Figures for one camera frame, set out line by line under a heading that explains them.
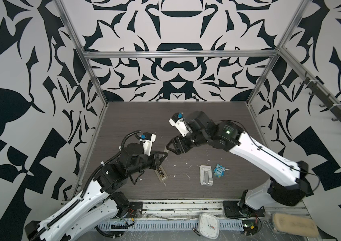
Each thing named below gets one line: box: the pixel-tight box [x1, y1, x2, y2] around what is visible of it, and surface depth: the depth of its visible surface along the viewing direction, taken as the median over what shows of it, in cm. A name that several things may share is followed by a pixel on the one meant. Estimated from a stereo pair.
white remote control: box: [153, 165, 168, 183], surface depth 86 cm
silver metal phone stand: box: [199, 164, 214, 187], surface depth 86 cm
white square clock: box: [198, 212, 220, 240], surface depth 69 cm
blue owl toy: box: [213, 163, 226, 178], surface depth 87 cm
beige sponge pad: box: [272, 212, 319, 238], surface depth 69 cm
